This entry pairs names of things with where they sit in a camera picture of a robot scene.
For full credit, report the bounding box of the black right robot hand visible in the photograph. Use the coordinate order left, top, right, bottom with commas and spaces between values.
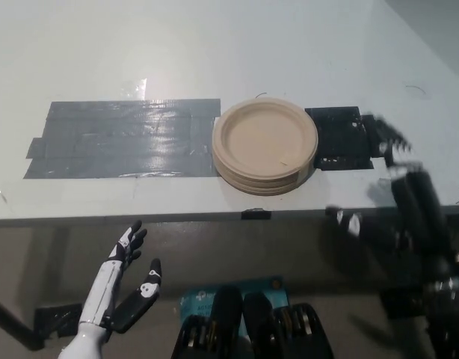
324, 159, 453, 280

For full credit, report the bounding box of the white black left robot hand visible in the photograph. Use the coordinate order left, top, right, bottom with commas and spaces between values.
78, 220, 164, 333

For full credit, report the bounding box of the beige paper plate stack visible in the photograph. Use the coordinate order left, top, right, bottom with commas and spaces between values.
212, 96, 319, 196

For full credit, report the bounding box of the teal router box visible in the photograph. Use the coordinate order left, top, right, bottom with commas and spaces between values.
179, 275, 290, 337

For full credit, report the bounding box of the black metal bar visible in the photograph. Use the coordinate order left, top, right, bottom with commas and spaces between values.
0, 295, 46, 351

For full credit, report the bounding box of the black tape patch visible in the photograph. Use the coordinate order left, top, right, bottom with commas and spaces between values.
304, 107, 378, 171

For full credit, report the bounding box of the grey duct tape patch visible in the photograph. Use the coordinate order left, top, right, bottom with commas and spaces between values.
22, 98, 222, 180

